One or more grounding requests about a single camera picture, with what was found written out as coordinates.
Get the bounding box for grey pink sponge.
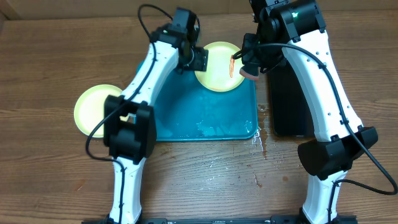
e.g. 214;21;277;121
239;65;259;81

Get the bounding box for yellow-green plate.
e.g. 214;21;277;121
74;84;122;136
195;42;245;92

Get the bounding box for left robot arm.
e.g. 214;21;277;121
103;7;208;223

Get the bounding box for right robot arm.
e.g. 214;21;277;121
234;1;378;223

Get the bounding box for teal plastic serving tray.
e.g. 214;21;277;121
154;71;258;142

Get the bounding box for black rectangular tray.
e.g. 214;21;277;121
268;60;314;137

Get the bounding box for right black cable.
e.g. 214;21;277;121
232;42;398;224

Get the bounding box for black cable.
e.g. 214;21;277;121
232;42;398;224
85;3;201;224

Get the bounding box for left black cable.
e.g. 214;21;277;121
85;3;201;224

